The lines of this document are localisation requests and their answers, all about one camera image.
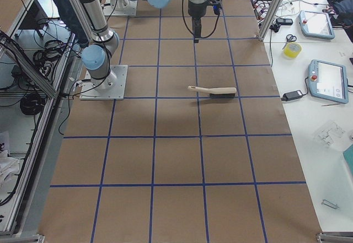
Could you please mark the teach pendant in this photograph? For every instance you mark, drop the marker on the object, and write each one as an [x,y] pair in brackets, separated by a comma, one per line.
[316,25]
[328,81]

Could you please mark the clear plastic packaging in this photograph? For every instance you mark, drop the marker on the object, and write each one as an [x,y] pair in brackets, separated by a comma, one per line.
[325,133]

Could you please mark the near teach pendant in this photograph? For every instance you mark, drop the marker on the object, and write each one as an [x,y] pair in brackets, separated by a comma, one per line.
[328,81]

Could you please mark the black scissors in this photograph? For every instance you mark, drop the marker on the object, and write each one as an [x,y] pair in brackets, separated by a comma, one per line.
[290,38]

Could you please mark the far teach pendant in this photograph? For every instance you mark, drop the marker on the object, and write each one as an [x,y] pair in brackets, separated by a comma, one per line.
[316,25]

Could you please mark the person in blue jeans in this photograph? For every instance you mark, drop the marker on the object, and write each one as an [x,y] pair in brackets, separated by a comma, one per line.
[68,16]

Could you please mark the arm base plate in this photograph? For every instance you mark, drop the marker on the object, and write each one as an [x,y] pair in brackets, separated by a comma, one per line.
[113,87]
[120,8]

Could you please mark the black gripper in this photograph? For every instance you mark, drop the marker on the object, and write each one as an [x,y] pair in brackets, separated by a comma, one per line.
[196,17]

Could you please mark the yellow tape roll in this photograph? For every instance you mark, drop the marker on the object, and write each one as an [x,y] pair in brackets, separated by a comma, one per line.
[292,49]

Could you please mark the black power adapter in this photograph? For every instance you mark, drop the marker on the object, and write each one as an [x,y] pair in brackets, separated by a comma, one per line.
[292,95]

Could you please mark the metal clip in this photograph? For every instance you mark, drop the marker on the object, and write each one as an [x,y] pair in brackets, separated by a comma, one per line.
[329,204]

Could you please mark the white hand brush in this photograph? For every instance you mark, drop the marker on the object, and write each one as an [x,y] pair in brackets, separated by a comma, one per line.
[225,92]

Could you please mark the aluminium frame post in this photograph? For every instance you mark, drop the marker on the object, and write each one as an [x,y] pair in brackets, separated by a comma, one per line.
[268,19]

